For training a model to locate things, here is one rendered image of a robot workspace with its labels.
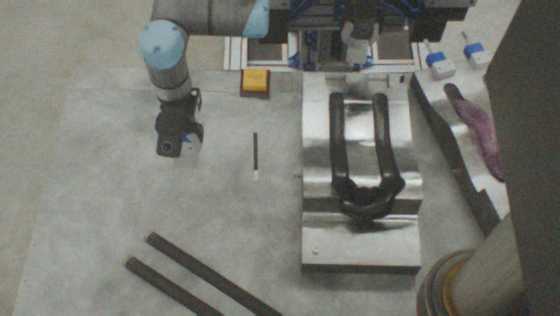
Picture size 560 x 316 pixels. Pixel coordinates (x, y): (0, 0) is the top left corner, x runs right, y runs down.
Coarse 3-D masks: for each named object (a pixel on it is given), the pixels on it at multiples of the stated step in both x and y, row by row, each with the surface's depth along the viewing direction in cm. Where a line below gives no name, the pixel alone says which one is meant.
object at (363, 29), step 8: (360, 0) 132; (368, 0) 132; (376, 0) 132; (360, 8) 132; (368, 8) 132; (360, 16) 132; (368, 16) 132; (360, 24) 132; (368, 24) 132; (360, 32) 132; (368, 32) 132
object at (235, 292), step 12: (144, 240) 136; (156, 240) 134; (168, 252) 132; (180, 252) 131; (180, 264) 131; (192, 264) 129; (204, 264) 129; (204, 276) 127; (216, 276) 126; (228, 288) 123; (240, 288) 123; (240, 300) 122; (252, 300) 121; (264, 312) 119
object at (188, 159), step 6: (186, 138) 135; (186, 144) 132; (186, 150) 132; (192, 150) 132; (180, 156) 131; (186, 156) 131; (192, 156) 131; (174, 162) 134; (180, 162) 134; (186, 162) 133; (192, 162) 133; (192, 168) 135
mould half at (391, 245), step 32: (320, 96) 147; (352, 96) 147; (320, 128) 143; (352, 128) 143; (320, 160) 135; (352, 160) 135; (320, 192) 129; (416, 192) 129; (320, 224) 133; (352, 224) 133; (384, 224) 133; (416, 224) 133; (320, 256) 130; (352, 256) 130; (384, 256) 130; (416, 256) 130
